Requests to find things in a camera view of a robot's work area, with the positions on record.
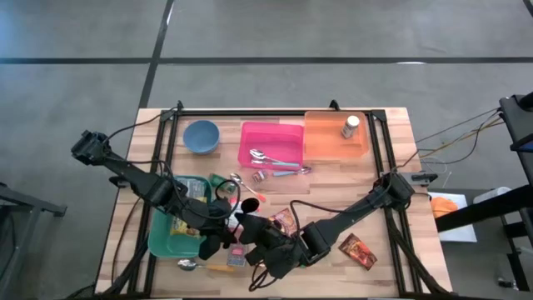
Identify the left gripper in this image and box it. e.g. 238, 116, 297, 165
182, 195, 240, 262

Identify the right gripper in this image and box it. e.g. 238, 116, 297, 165
235, 197, 301, 281

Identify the red patterned tin box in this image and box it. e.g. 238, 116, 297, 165
227, 243, 250, 268

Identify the red ramen packet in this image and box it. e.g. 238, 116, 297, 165
268, 207, 299, 237

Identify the yellow ramen packet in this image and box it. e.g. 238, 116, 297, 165
170, 216, 202, 238

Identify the multicolour ramen packet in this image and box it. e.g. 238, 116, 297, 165
177, 177, 207, 199

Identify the plain silver spoon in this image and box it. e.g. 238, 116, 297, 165
248, 148, 301, 166

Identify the brown orange snack packet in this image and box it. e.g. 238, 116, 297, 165
338, 232, 379, 273

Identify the white cap spice bottle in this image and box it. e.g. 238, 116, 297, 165
340, 115, 361, 140

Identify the small green packet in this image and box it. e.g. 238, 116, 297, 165
207, 172, 237, 195

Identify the green plastic bin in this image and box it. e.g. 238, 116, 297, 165
147, 174, 213, 259

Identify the pink plastic bin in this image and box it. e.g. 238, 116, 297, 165
237, 120, 305, 171

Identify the blue bowl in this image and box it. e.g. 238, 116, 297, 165
182, 119, 221, 155

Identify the orange plastic bin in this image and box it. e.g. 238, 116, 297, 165
303, 110, 371, 159

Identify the orange cloth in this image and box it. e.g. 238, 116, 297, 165
430, 196, 459, 219

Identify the white paper sheet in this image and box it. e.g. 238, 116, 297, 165
427, 191, 478, 243

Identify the grey metal table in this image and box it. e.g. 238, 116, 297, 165
0, 181, 67, 300

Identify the white plastic container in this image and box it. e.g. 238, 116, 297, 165
472, 186, 512, 205

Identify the small black device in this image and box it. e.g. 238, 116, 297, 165
498, 277, 520, 292

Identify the black metal desk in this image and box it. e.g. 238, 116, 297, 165
435, 91, 533, 293

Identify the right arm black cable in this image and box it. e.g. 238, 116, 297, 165
248, 199, 401, 293

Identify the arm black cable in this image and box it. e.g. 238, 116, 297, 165
106, 107, 242, 222
248, 199, 401, 293

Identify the silver spoon orange handle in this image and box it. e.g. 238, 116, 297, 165
177, 258, 237, 274

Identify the silver spoon red-tipped handle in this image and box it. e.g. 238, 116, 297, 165
229, 172, 267, 203

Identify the silver spoon blue handle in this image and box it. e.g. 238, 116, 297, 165
272, 165, 312, 178

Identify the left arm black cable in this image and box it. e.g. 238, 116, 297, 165
106, 107, 242, 222

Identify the black floor cable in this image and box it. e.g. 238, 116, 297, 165
432, 110, 501, 165

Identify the thin grey cable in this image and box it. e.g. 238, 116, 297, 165
415, 107, 501, 143

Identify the yellow wire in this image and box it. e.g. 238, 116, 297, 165
420, 118, 505, 159

